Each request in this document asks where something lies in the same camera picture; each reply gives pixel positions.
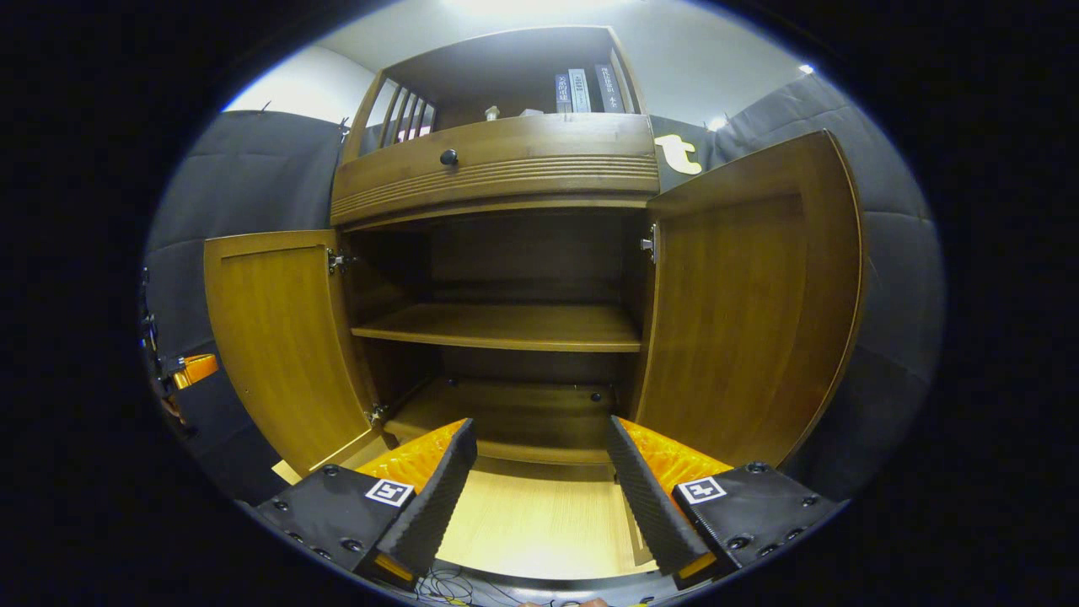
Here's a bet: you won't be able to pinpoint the tangled floor cables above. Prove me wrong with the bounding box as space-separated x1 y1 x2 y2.
417 569 507 607

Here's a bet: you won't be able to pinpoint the wooden shoe cabinet door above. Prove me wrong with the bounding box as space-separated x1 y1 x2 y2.
632 129 867 469
205 229 380 477

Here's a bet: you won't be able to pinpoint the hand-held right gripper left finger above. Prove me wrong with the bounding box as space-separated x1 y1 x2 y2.
253 419 479 591

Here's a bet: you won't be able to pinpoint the wooden double-door shoe cabinet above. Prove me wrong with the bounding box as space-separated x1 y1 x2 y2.
205 25 867 477

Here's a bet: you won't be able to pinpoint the dark grey book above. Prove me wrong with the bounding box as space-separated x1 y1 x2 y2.
594 63 626 113

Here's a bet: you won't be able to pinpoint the black backdrop cloth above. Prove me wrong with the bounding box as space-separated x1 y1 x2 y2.
143 72 945 507

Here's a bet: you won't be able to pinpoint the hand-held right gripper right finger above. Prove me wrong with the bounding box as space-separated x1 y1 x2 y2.
607 416 846 591

